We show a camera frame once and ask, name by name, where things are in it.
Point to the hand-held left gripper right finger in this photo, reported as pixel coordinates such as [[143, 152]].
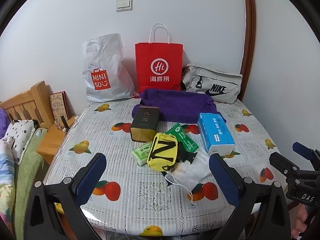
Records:
[[223, 177]]

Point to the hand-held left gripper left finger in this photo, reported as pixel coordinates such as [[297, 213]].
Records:
[[92, 177]]

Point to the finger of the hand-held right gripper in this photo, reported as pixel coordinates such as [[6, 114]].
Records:
[[283, 166], [303, 150]]

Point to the face mask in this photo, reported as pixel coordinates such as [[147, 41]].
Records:
[[192, 170]]

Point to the dark green wipes packet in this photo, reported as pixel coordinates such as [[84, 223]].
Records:
[[186, 142]]

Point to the light green cassette pack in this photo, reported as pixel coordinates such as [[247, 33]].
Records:
[[141, 153]]

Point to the yellow pouch with black stripes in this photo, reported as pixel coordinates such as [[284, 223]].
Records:
[[160, 162]]

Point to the purple fabric bag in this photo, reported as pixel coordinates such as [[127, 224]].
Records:
[[175, 102]]

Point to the person's right hand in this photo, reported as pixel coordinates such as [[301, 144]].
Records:
[[302, 217]]

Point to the fruit-print tablecloth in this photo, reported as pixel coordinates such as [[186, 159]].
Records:
[[125, 175]]

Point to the blue tissue pack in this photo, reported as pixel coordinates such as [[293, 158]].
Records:
[[215, 132]]

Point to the small black stand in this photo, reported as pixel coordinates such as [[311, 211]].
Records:
[[64, 123]]

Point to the dark square tin box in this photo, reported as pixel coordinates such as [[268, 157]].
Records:
[[145, 130]]

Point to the patterned notebook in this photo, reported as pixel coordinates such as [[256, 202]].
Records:
[[58, 105]]

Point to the white floral pillow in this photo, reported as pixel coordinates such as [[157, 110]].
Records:
[[20, 135]]

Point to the colourful striped quilt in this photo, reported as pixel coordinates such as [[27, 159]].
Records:
[[6, 180]]

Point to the grey fabric waist bag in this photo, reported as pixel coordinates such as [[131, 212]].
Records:
[[220, 80]]

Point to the purple plush pillow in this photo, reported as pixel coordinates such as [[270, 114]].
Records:
[[3, 117]]

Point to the white plastic shopping bag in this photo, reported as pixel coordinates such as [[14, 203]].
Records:
[[110, 55]]

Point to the red paper bag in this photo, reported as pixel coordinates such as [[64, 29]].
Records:
[[157, 52]]

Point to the brown wooden door frame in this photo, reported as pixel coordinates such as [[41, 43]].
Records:
[[250, 30]]

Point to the white wall light switch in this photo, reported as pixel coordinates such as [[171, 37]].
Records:
[[124, 4]]

